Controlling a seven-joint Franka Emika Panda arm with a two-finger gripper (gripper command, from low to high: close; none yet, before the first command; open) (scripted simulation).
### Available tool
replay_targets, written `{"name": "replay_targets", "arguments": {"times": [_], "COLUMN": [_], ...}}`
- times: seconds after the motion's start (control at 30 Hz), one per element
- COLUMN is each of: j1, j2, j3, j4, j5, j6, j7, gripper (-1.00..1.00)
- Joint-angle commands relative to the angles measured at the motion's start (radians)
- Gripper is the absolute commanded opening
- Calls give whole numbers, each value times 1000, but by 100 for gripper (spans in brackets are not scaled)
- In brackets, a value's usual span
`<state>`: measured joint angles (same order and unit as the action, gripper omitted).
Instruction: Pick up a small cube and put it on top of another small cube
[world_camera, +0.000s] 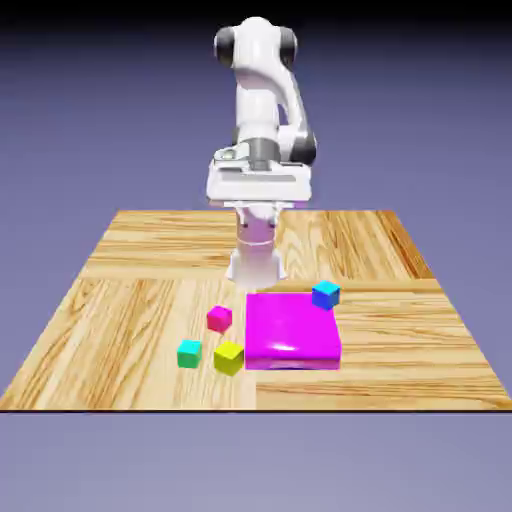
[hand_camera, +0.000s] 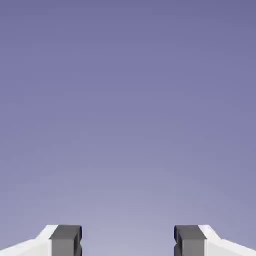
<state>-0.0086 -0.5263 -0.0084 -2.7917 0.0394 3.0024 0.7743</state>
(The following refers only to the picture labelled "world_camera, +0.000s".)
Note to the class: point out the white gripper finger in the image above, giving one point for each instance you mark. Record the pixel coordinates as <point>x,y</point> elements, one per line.
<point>242,218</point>
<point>272,216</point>

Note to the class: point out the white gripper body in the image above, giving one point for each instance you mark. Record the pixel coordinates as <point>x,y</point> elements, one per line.
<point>256,190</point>

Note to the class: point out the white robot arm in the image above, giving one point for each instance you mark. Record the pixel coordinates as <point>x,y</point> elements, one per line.
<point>256,80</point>

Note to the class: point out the small blue cube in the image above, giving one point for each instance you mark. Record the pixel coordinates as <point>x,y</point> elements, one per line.
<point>326,295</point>

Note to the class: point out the small magenta cube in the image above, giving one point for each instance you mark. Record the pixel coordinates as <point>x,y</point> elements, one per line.
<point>219,318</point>

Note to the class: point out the small yellow cube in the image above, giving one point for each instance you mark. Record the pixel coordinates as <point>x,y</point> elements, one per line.
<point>228,358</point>

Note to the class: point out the small green cube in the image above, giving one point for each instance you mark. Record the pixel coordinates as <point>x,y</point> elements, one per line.
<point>189,354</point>

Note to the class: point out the large magenta box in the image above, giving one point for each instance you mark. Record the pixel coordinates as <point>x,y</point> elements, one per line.
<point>290,330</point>

